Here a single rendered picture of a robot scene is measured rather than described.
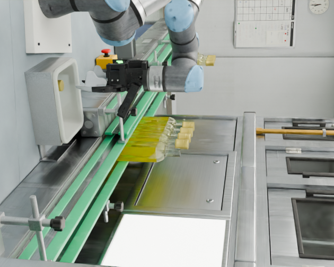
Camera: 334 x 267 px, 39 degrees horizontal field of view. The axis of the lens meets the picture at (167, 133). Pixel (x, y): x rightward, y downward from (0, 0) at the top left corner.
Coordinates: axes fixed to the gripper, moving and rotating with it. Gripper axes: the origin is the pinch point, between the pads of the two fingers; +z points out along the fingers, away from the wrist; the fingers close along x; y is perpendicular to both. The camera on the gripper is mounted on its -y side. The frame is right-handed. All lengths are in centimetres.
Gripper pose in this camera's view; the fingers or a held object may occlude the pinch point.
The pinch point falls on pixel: (83, 86)
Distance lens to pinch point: 142.5
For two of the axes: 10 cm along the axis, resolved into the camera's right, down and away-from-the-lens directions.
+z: -9.9, -0.2, 1.6
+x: -1.6, 3.6, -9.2
